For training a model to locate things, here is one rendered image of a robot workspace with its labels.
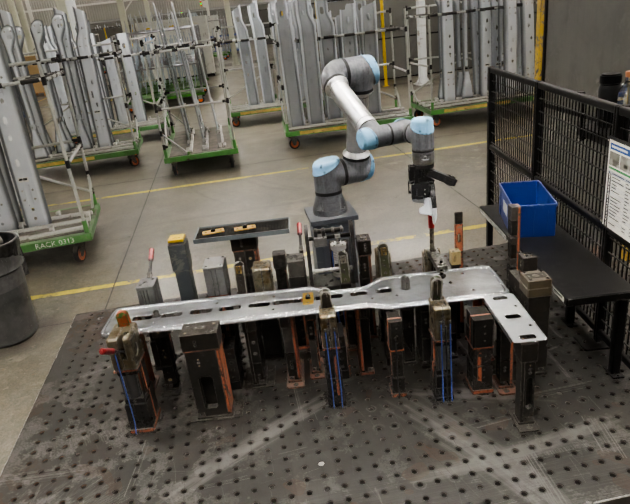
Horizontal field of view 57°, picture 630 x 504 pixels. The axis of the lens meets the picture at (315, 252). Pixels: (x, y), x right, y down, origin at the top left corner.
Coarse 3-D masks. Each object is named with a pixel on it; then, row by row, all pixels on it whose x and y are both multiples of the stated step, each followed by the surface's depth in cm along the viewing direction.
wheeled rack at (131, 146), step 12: (120, 48) 881; (72, 60) 818; (120, 96) 904; (132, 108) 916; (132, 132) 841; (96, 144) 892; (120, 144) 894; (132, 144) 877; (48, 156) 840; (60, 156) 840; (96, 156) 840; (108, 156) 844; (120, 156) 848; (132, 156) 858
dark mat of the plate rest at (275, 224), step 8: (240, 224) 232; (248, 224) 231; (256, 224) 230; (264, 224) 229; (272, 224) 228; (280, 224) 227; (200, 232) 228; (224, 232) 225; (232, 232) 224; (240, 232) 223; (248, 232) 222
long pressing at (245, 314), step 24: (312, 288) 208; (360, 288) 204; (384, 288) 203; (456, 288) 197; (480, 288) 195; (504, 288) 194; (144, 312) 205; (168, 312) 203; (216, 312) 200; (240, 312) 198; (264, 312) 196; (288, 312) 194; (312, 312) 193
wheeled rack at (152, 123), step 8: (152, 48) 989; (112, 56) 1009; (120, 56) 1011; (128, 56) 1014; (152, 56) 994; (152, 80) 1092; (160, 80) 1095; (160, 88) 1014; (152, 120) 1060; (160, 120) 1063; (168, 120) 1064; (112, 128) 1029; (120, 128) 1032; (128, 128) 1029; (144, 128) 1030; (152, 128) 1033; (72, 136) 1088
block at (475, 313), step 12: (468, 312) 186; (480, 312) 185; (468, 324) 188; (480, 324) 181; (492, 324) 181; (468, 336) 189; (480, 336) 183; (492, 336) 183; (468, 348) 193; (480, 348) 185; (468, 360) 193; (480, 360) 187; (468, 372) 195; (480, 372) 189; (468, 384) 195; (480, 384) 190
